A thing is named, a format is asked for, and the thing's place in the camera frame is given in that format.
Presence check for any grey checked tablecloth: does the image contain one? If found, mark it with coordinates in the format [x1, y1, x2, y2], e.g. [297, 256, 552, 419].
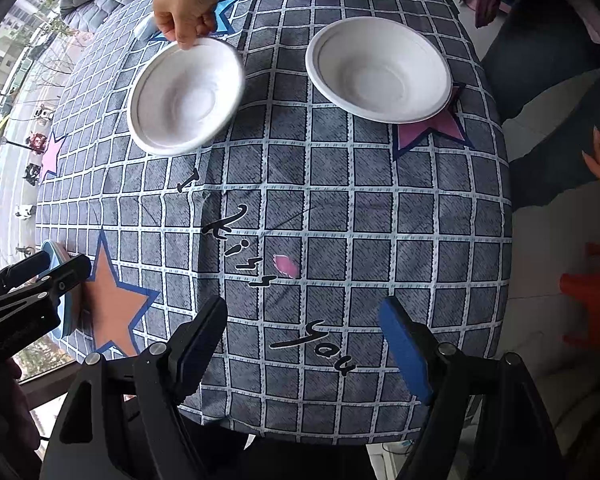
[34, 0, 512, 446]

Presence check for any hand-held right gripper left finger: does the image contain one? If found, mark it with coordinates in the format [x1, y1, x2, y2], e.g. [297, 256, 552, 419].
[40, 295, 228, 480]

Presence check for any white bowl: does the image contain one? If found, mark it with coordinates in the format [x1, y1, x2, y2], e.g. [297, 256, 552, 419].
[126, 36, 246, 157]
[305, 16, 453, 125]

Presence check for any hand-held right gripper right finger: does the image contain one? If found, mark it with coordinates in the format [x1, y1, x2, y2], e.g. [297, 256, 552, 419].
[377, 295, 563, 480]

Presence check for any red plastic stool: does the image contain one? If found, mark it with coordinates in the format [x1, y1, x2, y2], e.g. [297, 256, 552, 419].
[560, 242, 600, 356]

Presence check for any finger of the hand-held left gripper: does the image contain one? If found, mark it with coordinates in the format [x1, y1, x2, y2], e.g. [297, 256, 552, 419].
[0, 250, 52, 306]
[0, 254, 92, 322]

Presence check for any person's left forearm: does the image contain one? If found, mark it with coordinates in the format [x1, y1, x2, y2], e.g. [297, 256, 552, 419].
[0, 355, 43, 466]

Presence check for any blue plate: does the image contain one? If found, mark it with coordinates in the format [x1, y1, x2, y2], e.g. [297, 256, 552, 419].
[40, 240, 88, 338]

